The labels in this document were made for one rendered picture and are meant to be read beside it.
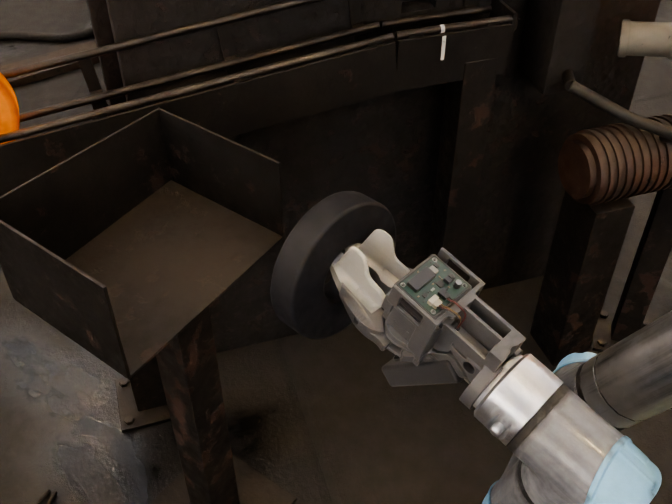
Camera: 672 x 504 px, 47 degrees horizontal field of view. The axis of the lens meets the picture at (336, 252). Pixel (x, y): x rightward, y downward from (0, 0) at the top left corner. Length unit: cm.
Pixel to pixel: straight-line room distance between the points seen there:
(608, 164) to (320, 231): 72
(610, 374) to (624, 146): 65
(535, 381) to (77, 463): 104
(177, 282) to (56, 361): 81
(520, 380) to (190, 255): 46
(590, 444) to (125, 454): 103
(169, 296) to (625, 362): 50
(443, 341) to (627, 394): 18
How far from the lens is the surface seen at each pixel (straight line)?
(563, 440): 67
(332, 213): 72
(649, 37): 135
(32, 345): 177
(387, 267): 75
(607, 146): 134
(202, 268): 94
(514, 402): 67
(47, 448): 158
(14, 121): 117
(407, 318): 68
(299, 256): 71
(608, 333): 176
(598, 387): 79
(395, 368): 77
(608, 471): 68
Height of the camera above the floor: 123
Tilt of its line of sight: 41 degrees down
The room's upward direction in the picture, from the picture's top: straight up
